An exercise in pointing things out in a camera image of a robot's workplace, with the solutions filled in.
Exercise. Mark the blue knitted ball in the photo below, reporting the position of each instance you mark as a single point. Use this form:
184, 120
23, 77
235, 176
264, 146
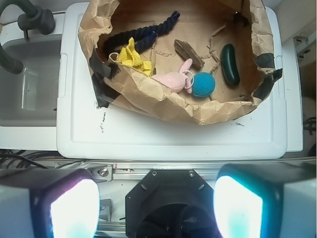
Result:
203, 85

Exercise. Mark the pink plush toy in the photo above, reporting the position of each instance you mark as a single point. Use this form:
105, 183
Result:
177, 81

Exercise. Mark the dark green cucumber toy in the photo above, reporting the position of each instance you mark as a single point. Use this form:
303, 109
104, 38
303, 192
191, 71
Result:
229, 65

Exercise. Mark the brown paper bag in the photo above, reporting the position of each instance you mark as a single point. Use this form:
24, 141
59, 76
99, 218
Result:
207, 25

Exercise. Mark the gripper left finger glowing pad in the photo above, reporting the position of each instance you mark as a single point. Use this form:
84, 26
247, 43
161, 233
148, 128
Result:
48, 203

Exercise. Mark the yellow cloth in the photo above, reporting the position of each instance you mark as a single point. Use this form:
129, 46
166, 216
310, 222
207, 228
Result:
128, 56

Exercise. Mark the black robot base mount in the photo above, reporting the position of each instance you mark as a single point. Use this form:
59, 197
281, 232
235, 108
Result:
170, 204

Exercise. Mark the white plastic bin lid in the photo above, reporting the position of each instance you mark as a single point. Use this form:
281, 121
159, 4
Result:
86, 131

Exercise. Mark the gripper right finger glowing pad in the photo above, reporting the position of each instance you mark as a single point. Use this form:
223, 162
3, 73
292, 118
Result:
273, 200

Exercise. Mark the brown wood chip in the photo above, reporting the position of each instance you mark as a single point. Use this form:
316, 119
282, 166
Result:
186, 51

